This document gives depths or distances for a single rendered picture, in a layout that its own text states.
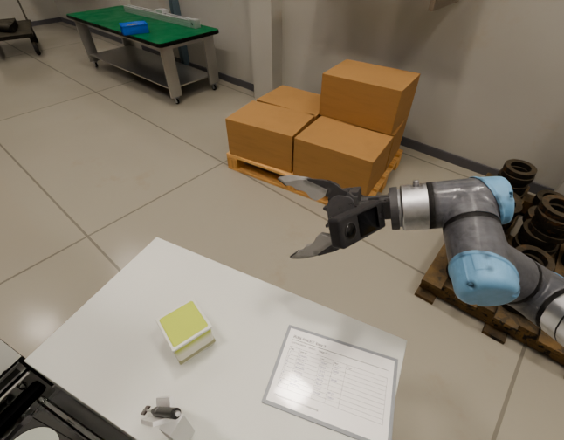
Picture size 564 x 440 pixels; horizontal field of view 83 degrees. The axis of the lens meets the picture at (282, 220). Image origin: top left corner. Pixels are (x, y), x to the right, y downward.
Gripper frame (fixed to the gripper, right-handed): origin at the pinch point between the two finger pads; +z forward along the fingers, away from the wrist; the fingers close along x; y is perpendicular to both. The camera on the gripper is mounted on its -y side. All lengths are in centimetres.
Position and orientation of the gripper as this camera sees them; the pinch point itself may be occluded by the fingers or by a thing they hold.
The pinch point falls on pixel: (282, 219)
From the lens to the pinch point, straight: 57.9
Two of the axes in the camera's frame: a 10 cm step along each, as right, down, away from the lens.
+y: 3.2, -2.6, 9.1
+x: -1.5, -9.6, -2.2
